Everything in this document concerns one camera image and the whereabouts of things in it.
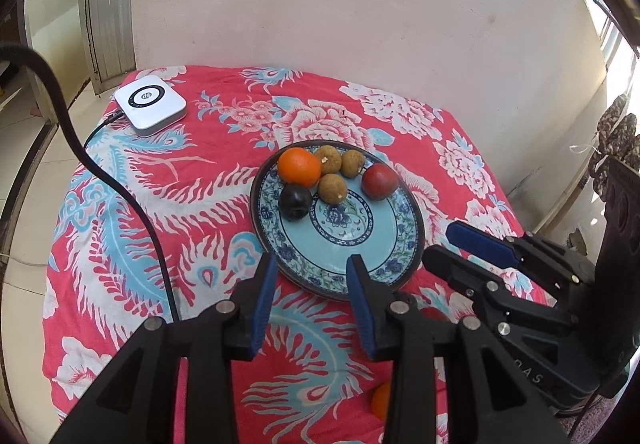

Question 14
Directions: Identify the blue patterned plate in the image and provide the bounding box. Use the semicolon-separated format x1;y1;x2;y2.
249;140;426;302

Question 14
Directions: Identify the orange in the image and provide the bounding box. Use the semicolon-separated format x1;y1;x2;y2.
278;147;322;187
370;381;394;422

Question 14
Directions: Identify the red apple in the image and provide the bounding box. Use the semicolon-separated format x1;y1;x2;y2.
361;163;400;201

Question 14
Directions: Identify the window frame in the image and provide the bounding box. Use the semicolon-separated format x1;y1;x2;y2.
570;0;640;90

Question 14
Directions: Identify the white square device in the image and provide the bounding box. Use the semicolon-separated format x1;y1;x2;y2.
114;77;188;137

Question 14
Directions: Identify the grey metal door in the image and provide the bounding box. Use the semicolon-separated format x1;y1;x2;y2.
77;0;139;96

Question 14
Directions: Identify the red floral tablecloth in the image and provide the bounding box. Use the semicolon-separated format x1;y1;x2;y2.
42;64;558;444

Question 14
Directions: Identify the floral patterned cloth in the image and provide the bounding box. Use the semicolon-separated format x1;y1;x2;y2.
587;94;639;180

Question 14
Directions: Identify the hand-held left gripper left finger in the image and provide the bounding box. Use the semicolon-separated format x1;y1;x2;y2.
50;251;279;444

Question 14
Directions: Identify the black cable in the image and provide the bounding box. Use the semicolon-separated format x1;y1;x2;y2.
83;109;181;322
0;43;87;160

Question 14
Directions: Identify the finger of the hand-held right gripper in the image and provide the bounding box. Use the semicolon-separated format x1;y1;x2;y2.
422;244;577;333
446;221;597;299

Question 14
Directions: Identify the brown longan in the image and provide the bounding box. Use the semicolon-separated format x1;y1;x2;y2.
318;173;347;205
340;149;365;178
314;145;343;175

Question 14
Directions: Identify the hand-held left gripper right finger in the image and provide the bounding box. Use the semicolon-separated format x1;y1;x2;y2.
346;253;571;444

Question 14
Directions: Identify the dark plum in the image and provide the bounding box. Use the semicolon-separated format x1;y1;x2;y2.
278;184;313;221

